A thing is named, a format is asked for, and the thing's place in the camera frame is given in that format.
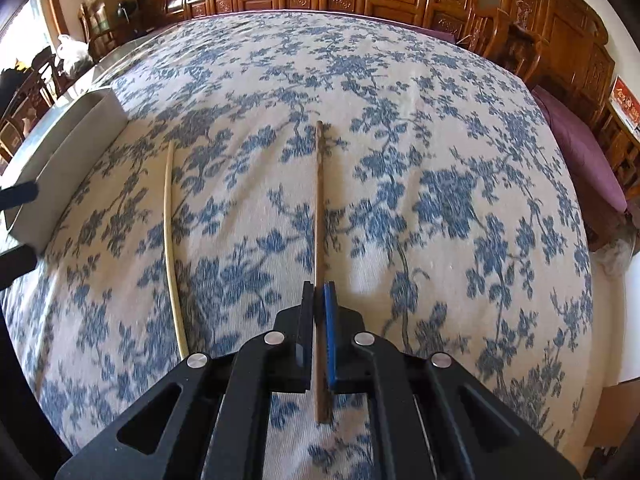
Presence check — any red greeting card box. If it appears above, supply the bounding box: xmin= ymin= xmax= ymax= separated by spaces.
xmin=610 ymin=76 xmax=640 ymax=130

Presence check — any wooden corner cabinet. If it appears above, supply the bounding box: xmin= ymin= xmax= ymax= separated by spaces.
xmin=78 ymin=0 xmax=144 ymax=62

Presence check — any white plastic bag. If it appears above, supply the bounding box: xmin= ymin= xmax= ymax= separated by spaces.
xmin=55 ymin=35 xmax=94 ymax=79

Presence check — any wooden chopstick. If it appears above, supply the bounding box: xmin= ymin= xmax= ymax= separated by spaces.
xmin=163 ymin=141 xmax=189 ymax=360
xmin=314 ymin=120 xmax=332 ymax=425

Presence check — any purple sofa cushion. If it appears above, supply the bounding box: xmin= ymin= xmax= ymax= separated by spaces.
xmin=188 ymin=8 xmax=458 ymax=46

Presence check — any grey metal tray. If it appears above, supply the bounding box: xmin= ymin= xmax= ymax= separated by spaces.
xmin=1 ymin=87 xmax=128 ymax=255

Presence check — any purple armchair cushion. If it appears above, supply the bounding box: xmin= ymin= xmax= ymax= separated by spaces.
xmin=532 ymin=86 xmax=627 ymax=214

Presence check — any wooden side table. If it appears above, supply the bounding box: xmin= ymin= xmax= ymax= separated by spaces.
xmin=594 ymin=103 xmax=639 ymax=200

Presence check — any blue floral tablecloth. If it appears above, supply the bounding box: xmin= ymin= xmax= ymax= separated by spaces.
xmin=1 ymin=11 xmax=592 ymax=479

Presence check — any carved wooden armchair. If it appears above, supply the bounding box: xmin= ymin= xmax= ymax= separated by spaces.
xmin=460 ymin=0 xmax=615 ymax=127

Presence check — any wooden window frame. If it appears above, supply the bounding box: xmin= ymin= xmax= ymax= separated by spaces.
xmin=0 ymin=0 xmax=72 ymax=61

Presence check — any dark wooden dining chair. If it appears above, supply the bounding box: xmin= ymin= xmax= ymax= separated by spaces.
xmin=1 ymin=47 xmax=73 ymax=164

